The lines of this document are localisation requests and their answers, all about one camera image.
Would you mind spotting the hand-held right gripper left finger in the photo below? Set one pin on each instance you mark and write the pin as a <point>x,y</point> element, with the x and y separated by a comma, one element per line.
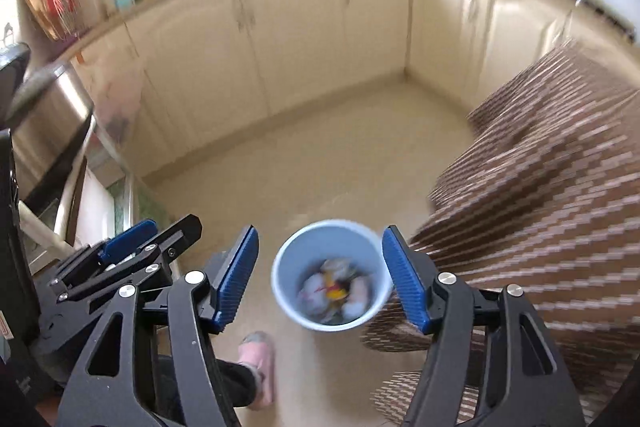
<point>235,277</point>

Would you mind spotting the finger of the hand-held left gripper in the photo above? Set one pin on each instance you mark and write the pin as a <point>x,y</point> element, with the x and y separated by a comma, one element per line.
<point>130,239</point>
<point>170,239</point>

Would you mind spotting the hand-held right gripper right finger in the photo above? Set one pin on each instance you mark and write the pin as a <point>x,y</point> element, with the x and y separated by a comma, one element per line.
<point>405,287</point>

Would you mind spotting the blue trash bin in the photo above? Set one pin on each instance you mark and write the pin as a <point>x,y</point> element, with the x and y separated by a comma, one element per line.
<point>300,257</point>

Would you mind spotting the yellow snack wrapper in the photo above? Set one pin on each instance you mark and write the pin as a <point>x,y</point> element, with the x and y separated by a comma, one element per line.
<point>335,292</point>

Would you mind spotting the pink slipper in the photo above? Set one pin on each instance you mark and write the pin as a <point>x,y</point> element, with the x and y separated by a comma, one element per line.
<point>257,357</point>

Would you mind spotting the person's leg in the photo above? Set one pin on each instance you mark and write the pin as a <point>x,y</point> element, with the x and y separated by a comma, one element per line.
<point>235,382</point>

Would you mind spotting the stainless steel appliance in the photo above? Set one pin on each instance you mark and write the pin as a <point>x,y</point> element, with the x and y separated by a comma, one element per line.
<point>60,117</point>

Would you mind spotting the brown polka dot tablecloth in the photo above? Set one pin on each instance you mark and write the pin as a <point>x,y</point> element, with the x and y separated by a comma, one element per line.
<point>525,207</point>

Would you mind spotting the red kitchen tool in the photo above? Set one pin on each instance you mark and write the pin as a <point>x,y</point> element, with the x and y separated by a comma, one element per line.
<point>64,4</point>

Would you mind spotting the cream base cabinets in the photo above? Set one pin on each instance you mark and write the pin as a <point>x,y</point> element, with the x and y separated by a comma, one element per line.
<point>300,32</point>

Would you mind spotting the wooden cutting board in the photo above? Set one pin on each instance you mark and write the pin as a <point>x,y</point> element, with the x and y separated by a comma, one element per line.
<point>37,7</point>

